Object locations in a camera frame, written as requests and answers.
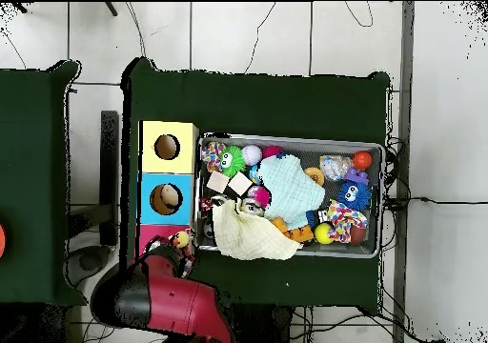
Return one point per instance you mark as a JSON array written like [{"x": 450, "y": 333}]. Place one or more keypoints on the yellow rubber duck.
[{"x": 181, "y": 239}]

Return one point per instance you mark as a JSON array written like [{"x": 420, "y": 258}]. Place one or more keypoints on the cream muslin cloth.
[{"x": 248, "y": 236}]

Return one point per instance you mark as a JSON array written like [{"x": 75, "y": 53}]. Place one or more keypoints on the light blue muslin cloth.
[{"x": 291, "y": 190}]

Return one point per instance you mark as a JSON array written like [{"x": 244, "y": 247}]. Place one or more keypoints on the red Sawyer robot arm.
[{"x": 171, "y": 301}]

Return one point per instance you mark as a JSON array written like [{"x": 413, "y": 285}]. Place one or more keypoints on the wooden box with three holes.
[{"x": 179, "y": 160}]

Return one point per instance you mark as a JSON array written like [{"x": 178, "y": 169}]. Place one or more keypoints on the shallow metal mesh bin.
[{"x": 343, "y": 145}]

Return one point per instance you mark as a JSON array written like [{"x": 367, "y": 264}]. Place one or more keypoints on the grey round base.
[{"x": 85, "y": 263}]

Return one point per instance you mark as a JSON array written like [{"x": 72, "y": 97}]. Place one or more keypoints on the green fuzzy googly-eyed toy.
[{"x": 232, "y": 162}]

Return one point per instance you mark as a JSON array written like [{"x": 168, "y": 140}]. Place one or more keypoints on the black upright panel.
[{"x": 109, "y": 167}]

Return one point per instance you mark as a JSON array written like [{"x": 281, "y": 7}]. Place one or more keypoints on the white toy baseball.
[{"x": 251, "y": 154}]

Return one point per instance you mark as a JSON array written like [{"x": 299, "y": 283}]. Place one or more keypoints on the small yellow ball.
[{"x": 323, "y": 233}]

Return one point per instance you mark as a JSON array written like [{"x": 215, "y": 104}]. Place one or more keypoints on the clear glitter ball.
[{"x": 335, "y": 167}]

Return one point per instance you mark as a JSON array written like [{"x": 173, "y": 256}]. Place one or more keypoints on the blue fuzzy googly-eyed toy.
[{"x": 354, "y": 195}]

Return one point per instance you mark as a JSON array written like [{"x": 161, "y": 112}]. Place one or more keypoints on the orange round object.
[{"x": 2, "y": 240}]

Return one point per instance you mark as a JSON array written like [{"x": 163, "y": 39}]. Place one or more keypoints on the plain orange ball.
[{"x": 362, "y": 160}]

